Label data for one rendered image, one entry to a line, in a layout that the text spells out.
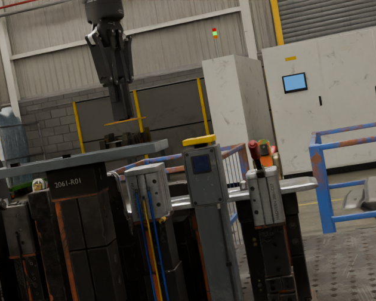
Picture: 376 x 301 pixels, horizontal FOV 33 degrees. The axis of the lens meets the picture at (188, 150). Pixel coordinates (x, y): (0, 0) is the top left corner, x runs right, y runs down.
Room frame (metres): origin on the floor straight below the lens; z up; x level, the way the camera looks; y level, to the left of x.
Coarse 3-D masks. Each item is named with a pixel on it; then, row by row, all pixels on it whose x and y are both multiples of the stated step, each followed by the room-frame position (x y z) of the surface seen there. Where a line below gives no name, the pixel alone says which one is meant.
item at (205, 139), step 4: (204, 136) 1.22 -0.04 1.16; (208, 136) 1.20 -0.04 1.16; (212, 136) 1.20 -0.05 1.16; (184, 140) 1.21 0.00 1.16; (188, 140) 1.20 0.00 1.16; (192, 140) 1.20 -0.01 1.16; (196, 140) 1.20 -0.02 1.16; (200, 140) 1.20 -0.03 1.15; (204, 140) 1.20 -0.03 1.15; (208, 140) 1.20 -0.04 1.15; (212, 140) 1.20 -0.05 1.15; (184, 144) 1.20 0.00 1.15; (188, 144) 1.20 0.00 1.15; (192, 144) 1.20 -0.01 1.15; (196, 144) 1.20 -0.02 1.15; (200, 144) 1.22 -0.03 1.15; (204, 144) 1.22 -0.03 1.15
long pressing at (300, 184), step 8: (280, 184) 1.54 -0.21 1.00; (288, 184) 1.51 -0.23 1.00; (296, 184) 1.49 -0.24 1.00; (304, 184) 1.44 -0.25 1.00; (312, 184) 1.44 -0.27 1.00; (232, 192) 1.54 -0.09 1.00; (240, 192) 1.51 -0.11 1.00; (248, 192) 1.46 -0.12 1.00; (288, 192) 1.44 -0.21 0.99; (176, 200) 1.60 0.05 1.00; (184, 200) 1.55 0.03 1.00; (232, 200) 1.46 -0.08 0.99; (240, 200) 1.46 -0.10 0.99; (128, 208) 1.59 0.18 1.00; (176, 208) 1.49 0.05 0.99; (184, 208) 1.48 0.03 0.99
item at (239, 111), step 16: (208, 64) 9.46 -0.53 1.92; (224, 64) 9.39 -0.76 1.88; (240, 64) 9.70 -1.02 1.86; (256, 64) 11.11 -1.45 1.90; (208, 80) 9.47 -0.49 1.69; (224, 80) 9.40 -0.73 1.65; (240, 80) 9.49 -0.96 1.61; (256, 80) 10.85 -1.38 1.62; (208, 96) 9.49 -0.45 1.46; (224, 96) 9.42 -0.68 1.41; (240, 96) 9.35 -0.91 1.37; (256, 96) 10.59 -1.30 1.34; (224, 112) 9.43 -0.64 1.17; (240, 112) 9.36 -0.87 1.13; (256, 112) 10.34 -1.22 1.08; (224, 128) 9.44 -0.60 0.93; (240, 128) 9.37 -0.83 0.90; (256, 128) 10.10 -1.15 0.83; (224, 144) 9.45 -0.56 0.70; (272, 144) 11.37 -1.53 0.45; (224, 160) 9.47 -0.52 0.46; (240, 176) 9.41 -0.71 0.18
